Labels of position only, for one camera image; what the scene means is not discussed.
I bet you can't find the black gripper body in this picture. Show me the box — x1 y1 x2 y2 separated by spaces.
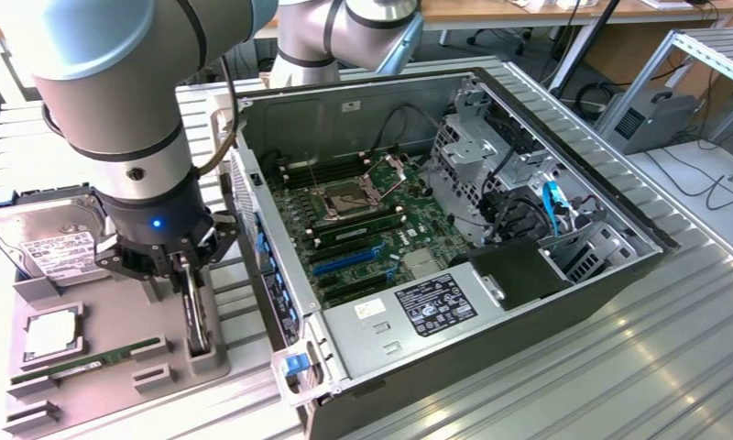
100 181 216 257

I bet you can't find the green graphics card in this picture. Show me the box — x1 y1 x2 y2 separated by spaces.
174 254 214 359

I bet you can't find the grey parts rack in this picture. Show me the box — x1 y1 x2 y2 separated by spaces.
0 242 234 437

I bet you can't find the silver hard disk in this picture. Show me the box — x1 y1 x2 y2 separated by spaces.
0 196 122 289

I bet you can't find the silver CPU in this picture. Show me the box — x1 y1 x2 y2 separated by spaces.
22 313 82 358

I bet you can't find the blue expansion slot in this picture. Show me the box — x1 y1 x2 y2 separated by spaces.
311 248 387 277

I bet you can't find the green RAM stick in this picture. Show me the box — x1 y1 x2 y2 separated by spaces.
312 214 408 248
8 337 163 385

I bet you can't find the CPU socket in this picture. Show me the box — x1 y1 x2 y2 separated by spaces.
320 181 384 220

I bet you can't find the metal socket cover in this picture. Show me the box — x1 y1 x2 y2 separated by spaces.
363 154 408 196

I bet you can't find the green motherboard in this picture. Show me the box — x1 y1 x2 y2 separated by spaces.
266 153 476 308

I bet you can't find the silver power supply unit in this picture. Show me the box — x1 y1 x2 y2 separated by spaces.
308 261 508 385

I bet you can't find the silver chipset heatsink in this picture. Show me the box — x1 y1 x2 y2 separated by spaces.
402 249 448 277

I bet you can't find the silver drive cage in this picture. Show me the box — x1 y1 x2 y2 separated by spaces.
431 82 663 283

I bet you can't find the black PC case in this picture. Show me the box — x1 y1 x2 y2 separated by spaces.
211 66 682 440

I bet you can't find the black chair base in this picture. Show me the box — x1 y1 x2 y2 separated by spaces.
466 27 535 57

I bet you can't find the black pole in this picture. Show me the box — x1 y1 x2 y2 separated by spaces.
547 0 624 93

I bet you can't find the grey control box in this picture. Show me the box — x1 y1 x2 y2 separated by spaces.
595 89 705 156

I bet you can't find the dark arm cable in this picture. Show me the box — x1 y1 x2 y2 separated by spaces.
196 54 242 178

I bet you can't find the black wire bundle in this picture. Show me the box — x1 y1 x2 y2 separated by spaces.
480 187 562 247

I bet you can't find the blue wire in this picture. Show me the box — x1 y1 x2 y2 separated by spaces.
540 180 568 238

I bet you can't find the aluminium frame table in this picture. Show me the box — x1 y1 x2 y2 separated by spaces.
592 25 733 143

